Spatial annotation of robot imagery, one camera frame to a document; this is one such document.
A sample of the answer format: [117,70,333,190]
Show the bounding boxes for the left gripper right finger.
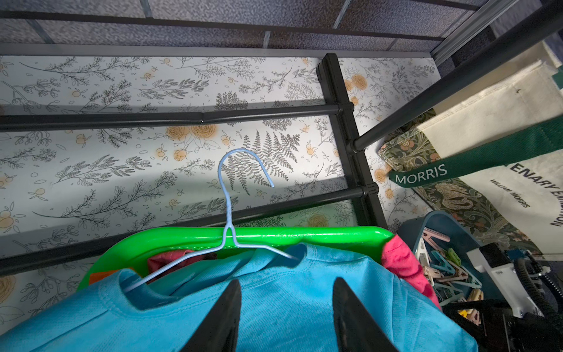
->
[332,277,398,352]

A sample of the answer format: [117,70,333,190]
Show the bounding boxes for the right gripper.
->
[442,300,562,351]

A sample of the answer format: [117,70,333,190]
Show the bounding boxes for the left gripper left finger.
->
[181,280,242,352]

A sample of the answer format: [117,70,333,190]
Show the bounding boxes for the blue t-shirt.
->
[1,243,478,351]

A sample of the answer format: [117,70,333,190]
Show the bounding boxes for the light blue wire hanger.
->
[124,148,296,293]

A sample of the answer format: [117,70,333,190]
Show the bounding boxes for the pink garment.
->
[147,236,441,309]

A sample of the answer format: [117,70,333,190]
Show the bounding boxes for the teal clothespin tray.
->
[397,211,512,329]

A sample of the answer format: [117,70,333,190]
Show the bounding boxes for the green plastic laundry basket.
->
[78,227,394,290]

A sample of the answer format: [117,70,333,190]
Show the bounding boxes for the orange garment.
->
[89,269,120,285]

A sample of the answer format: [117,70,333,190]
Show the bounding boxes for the black clothes rack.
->
[0,0,563,278]

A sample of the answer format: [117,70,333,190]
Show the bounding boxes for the black corrugated cable conduit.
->
[514,257,563,326]

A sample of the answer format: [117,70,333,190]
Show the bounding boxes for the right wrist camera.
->
[466,243,542,318]

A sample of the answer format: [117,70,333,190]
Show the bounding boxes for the cream tote bag green handles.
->
[374,43,562,259]

